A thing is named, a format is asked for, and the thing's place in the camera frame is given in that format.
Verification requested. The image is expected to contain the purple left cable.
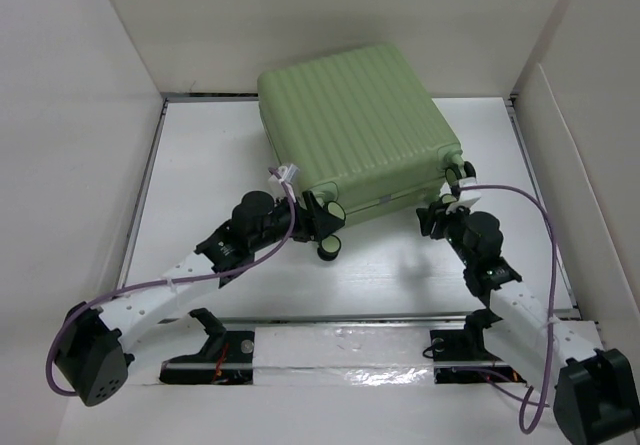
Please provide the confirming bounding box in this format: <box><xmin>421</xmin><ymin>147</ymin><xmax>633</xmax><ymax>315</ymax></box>
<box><xmin>45</xmin><ymin>166</ymin><xmax>298</xmax><ymax>397</ymax></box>

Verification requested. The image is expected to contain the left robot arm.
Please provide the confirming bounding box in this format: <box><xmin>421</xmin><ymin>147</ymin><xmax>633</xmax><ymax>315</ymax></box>
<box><xmin>45</xmin><ymin>191</ymin><xmax>346</xmax><ymax>407</ymax></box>

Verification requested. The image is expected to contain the green hard-shell suitcase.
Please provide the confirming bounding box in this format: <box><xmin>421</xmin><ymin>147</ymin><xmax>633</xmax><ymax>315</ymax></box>
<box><xmin>257</xmin><ymin>43</ymin><xmax>474</xmax><ymax>227</ymax></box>

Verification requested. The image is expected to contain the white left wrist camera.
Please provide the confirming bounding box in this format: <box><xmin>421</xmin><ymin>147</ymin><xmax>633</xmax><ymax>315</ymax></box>
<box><xmin>268</xmin><ymin>163</ymin><xmax>299</xmax><ymax>201</ymax></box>

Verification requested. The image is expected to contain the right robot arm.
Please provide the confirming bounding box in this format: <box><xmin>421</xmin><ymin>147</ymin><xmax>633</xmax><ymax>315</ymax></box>
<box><xmin>416</xmin><ymin>195</ymin><xmax>639</xmax><ymax>444</ymax></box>

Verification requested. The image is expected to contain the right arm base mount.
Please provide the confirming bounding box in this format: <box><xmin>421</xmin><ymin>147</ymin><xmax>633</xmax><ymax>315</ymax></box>
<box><xmin>422</xmin><ymin>329</ymin><xmax>526</xmax><ymax>385</ymax></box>

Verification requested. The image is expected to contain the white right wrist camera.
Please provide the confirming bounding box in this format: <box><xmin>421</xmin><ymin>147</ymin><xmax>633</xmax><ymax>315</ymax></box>
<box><xmin>445</xmin><ymin>177</ymin><xmax>481</xmax><ymax>215</ymax></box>

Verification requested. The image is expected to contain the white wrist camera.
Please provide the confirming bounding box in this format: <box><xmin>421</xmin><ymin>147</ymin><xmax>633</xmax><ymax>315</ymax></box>
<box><xmin>445</xmin><ymin>177</ymin><xmax>481</xmax><ymax>215</ymax></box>
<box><xmin>268</xmin><ymin>163</ymin><xmax>299</xmax><ymax>201</ymax></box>

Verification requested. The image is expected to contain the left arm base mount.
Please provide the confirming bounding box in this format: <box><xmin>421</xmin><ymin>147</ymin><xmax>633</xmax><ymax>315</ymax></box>
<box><xmin>159</xmin><ymin>308</ymin><xmax>255</xmax><ymax>386</ymax></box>

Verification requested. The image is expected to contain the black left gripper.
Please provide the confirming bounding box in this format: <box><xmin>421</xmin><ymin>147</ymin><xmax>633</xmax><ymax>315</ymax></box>
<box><xmin>250</xmin><ymin>191</ymin><xmax>342</xmax><ymax>254</ymax></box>

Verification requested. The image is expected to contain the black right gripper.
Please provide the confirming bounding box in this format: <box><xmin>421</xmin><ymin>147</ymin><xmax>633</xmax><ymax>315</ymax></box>
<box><xmin>415</xmin><ymin>199</ymin><xmax>474</xmax><ymax>267</ymax></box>

